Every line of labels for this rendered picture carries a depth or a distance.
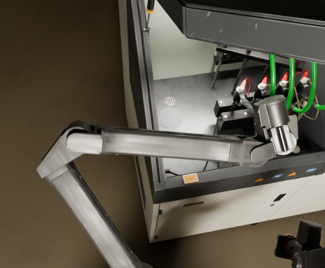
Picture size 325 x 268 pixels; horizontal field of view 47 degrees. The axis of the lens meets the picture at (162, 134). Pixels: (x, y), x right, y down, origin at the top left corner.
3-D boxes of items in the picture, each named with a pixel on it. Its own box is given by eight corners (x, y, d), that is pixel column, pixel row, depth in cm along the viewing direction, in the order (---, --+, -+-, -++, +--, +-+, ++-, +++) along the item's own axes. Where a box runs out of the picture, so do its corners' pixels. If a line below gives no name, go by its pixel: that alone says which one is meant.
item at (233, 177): (163, 202, 144) (165, 189, 130) (161, 192, 146) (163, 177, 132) (313, 176, 153) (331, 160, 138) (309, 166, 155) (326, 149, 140)
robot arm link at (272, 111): (239, 155, 90) (253, 165, 81) (225, 109, 87) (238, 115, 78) (284, 138, 91) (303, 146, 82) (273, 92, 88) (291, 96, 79)
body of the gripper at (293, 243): (277, 233, 112) (284, 239, 105) (311, 240, 112) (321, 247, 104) (273, 254, 112) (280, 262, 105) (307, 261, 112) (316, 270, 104)
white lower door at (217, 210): (154, 242, 205) (159, 205, 144) (153, 237, 206) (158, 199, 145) (266, 220, 213) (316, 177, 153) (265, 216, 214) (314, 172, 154)
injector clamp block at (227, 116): (216, 139, 154) (223, 120, 140) (210, 118, 158) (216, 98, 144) (294, 127, 158) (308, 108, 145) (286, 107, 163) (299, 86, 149)
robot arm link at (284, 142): (273, 159, 83) (300, 152, 82) (266, 131, 82) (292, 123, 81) (270, 149, 90) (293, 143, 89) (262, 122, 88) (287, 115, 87)
